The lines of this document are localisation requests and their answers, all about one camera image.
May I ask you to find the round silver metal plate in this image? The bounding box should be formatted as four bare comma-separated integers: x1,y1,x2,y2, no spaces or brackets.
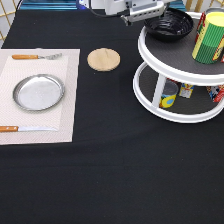
12,74,65,111

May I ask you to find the wooden handled fork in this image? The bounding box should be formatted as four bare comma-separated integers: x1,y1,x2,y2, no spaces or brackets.
12,53,62,60

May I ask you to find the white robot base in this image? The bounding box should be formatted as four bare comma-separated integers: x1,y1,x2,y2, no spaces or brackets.
76,0,89,9

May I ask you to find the blue white food box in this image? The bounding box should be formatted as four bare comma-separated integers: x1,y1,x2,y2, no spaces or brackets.
179,83,194,98

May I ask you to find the round wooden coaster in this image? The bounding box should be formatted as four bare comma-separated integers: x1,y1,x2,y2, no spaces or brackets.
87,48,120,71

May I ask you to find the black ribbed bowl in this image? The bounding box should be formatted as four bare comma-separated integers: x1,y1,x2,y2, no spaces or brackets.
144,8,194,42

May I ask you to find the yellow blue small can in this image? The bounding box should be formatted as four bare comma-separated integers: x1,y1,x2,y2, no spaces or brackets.
159,80,179,108

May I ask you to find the red raisins box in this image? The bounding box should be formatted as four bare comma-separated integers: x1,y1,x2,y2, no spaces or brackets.
195,12,206,43

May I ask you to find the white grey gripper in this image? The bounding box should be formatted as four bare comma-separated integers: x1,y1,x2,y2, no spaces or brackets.
89,0,174,26

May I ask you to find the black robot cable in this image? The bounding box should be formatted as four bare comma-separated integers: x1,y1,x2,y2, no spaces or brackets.
87,7,130,19

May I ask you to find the white two-tier lazy Susan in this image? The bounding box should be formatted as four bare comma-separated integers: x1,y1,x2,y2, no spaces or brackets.
132,11,224,125

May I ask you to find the wooden handled knife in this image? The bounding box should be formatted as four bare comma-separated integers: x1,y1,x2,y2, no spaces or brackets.
0,126,57,132

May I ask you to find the red orange snack box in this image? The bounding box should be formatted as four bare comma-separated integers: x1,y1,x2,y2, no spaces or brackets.
206,85,224,102

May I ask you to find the beige woven placemat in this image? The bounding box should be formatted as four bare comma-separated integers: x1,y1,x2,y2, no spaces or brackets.
0,49,80,145

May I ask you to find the green yellow cylindrical can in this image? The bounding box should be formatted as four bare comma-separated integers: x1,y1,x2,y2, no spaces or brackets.
192,11,224,64

